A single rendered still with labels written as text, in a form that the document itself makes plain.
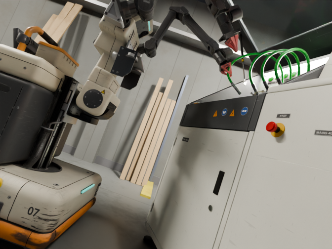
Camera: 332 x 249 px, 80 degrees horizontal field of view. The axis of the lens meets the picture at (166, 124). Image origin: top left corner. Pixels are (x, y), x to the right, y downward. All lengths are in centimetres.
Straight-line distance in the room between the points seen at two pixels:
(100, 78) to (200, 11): 300
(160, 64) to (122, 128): 120
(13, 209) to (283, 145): 104
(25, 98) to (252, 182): 101
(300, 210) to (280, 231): 8
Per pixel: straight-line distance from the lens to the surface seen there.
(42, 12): 431
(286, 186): 70
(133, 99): 325
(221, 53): 149
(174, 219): 116
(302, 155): 70
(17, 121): 110
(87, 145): 322
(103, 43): 125
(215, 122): 105
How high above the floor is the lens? 62
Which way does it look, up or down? 6 degrees up
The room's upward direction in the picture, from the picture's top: 20 degrees clockwise
